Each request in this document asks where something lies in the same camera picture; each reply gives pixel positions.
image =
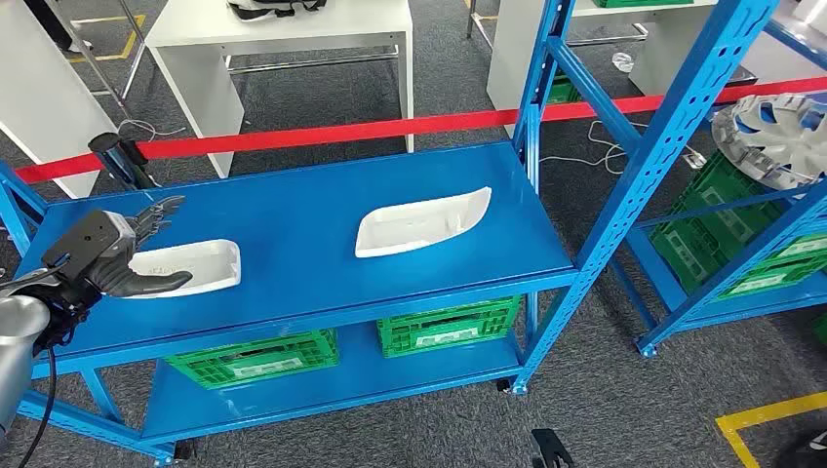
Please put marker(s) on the black bag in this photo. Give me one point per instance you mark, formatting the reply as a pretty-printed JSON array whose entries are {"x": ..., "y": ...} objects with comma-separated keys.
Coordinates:
[{"x": 278, "y": 8}]

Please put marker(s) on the black barrier post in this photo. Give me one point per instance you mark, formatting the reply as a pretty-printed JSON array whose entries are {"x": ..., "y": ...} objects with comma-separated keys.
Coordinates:
[{"x": 116, "y": 158}]

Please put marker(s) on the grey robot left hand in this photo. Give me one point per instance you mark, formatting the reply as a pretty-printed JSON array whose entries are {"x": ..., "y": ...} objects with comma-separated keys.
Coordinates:
[{"x": 90, "y": 245}]

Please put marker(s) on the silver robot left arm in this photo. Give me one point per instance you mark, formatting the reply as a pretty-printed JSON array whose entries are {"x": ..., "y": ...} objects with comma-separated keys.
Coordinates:
[{"x": 16, "y": 349}]

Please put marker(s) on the white plastic shell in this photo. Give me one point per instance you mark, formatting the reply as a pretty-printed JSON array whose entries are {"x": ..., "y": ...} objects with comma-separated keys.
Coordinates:
[{"x": 194, "y": 261}]

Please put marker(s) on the red barrier belt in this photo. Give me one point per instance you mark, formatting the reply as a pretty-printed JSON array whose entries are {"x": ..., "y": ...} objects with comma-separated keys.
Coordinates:
[{"x": 323, "y": 132}]

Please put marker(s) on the silver wheel hubcap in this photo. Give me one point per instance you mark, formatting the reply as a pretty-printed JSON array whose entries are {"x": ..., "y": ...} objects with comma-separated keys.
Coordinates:
[{"x": 775, "y": 148}]

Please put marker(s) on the blue metal shelf rack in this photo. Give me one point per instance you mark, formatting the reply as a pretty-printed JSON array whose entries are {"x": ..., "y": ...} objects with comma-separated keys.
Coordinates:
[
  {"x": 291, "y": 213},
  {"x": 685, "y": 318}
]

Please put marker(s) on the white plastic shell part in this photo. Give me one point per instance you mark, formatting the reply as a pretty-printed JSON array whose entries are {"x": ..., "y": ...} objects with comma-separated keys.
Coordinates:
[{"x": 420, "y": 223}]

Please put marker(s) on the white table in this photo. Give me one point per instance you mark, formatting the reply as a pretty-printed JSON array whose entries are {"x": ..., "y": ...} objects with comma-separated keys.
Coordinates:
[
  {"x": 45, "y": 97},
  {"x": 510, "y": 51},
  {"x": 291, "y": 29},
  {"x": 775, "y": 64}
]

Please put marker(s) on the green plastic crate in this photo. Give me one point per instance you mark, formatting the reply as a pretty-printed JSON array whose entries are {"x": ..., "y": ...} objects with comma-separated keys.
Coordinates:
[
  {"x": 639, "y": 3},
  {"x": 258, "y": 362},
  {"x": 563, "y": 90},
  {"x": 785, "y": 279},
  {"x": 446, "y": 326},
  {"x": 711, "y": 219}
]

